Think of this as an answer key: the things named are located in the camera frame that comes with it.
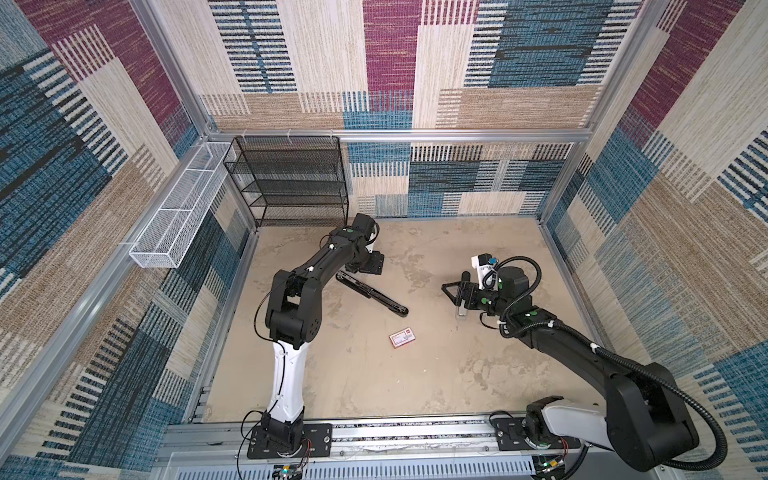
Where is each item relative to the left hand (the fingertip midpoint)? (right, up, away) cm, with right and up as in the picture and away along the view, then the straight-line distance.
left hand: (372, 263), depth 99 cm
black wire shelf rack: (-29, +29, +12) cm, 43 cm away
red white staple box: (+9, -21, -9) cm, 25 cm away
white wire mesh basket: (-47, +6, -29) cm, 55 cm away
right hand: (+22, -7, -14) cm, 28 cm away
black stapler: (0, -10, 0) cm, 10 cm away
